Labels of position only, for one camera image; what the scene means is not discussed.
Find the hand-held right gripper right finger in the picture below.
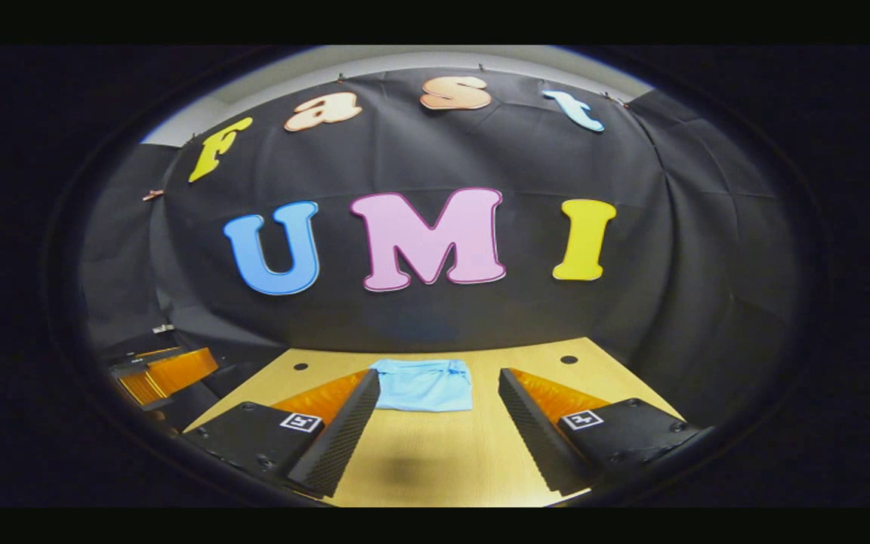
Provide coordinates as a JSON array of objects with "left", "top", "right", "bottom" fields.
[{"left": 497, "top": 367, "right": 708, "bottom": 497}]

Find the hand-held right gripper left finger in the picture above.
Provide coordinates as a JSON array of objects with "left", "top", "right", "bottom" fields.
[{"left": 182, "top": 368, "right": 381, "bottom": 499}]

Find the light blue T-shirt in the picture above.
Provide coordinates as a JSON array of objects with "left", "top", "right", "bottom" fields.
[{"left": 369, "top": 358, "right": 474, "bottom": 413}]

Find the black backdrop cloth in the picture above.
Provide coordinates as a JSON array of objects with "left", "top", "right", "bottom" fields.
[{"left": 76, "top": 66, "right": 806, "bottom": 424}]

